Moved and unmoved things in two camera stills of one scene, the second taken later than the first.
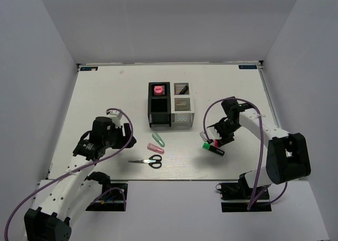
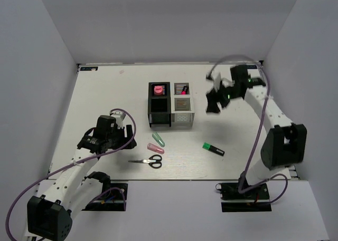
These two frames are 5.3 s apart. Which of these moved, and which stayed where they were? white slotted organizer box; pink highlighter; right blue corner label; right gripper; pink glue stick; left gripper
Moved: pink highlighter; right gripper
Stayed: pink glue stick; right blue corner label; left gripper; white slotted organizer box
